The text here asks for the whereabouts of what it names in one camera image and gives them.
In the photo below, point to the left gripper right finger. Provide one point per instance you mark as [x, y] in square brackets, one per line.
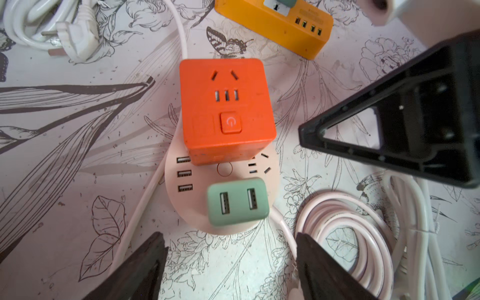
[321, 277]

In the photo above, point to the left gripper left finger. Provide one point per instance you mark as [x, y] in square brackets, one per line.
[139, 277]

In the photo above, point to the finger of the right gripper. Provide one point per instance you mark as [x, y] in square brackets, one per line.
[428, 115]

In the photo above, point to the green charger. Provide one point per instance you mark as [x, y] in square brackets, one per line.
[288, 3]
[236, 202]

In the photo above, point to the orange cube socket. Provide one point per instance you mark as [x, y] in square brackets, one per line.
[227, 113]

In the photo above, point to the yellow power strip right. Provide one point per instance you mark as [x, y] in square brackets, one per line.
[303, 29]

